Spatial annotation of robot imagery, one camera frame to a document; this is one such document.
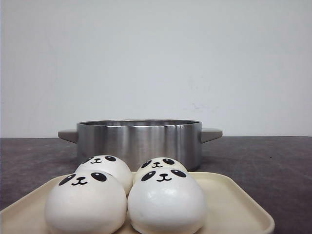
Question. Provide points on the panda bun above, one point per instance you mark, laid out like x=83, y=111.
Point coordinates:
x=86, y=202
x=112, y=165
x=157, y=163
x=167, y=201

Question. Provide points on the stainless steel steamer pot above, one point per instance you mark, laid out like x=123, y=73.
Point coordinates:
x=136, y=141

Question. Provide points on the cream rectangular plastic tray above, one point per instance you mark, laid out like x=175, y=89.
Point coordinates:
x=231, y=209

